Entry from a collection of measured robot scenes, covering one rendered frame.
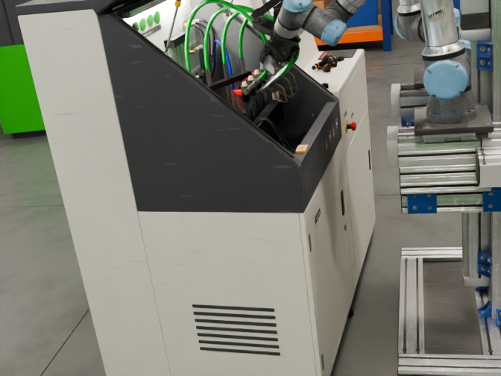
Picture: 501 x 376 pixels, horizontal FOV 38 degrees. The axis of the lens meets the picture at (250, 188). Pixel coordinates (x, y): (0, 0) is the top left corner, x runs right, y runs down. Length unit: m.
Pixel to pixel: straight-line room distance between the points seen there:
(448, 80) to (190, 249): 1.02
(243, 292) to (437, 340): 0.71
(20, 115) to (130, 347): 3.92
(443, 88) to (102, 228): 1.25
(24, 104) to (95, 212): 3.91
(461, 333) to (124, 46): 1.51
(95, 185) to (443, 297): 1.38
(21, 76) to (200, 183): 4.15
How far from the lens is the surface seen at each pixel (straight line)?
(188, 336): 2.67
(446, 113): 2.21
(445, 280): 3.03
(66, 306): 3.66
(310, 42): 3.47
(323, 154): 2.56
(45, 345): 3.41
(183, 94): 2.25
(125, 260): 2.60
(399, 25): 2.80
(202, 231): 2.42
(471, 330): 2.74
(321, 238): 2.54
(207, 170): 2.31
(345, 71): 3.13
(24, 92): 6.38
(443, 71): 2.03
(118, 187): 2.47
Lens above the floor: 1.76
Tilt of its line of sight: 23 degrees down
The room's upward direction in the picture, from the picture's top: 8 degrees counter-clockwise
